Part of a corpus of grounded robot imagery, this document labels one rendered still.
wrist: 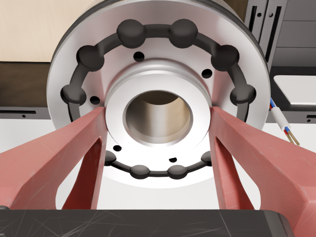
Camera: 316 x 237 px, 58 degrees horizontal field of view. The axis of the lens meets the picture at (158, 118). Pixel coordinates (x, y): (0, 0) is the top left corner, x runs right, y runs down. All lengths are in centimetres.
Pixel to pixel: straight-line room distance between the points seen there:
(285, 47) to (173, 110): 24
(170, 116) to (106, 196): 57
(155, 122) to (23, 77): 23
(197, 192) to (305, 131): 27
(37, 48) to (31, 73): 4
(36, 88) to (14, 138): 34
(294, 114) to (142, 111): 18
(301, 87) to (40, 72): 29
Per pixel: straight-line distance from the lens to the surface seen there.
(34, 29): 37
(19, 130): 64
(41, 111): 29
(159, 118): 15
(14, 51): 39
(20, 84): 34
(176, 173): 16
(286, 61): 38
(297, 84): 34
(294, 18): 37
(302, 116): 30
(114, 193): 70
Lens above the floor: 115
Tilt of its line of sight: 56 degrees down
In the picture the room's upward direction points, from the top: 179 degrees counter-clockwise
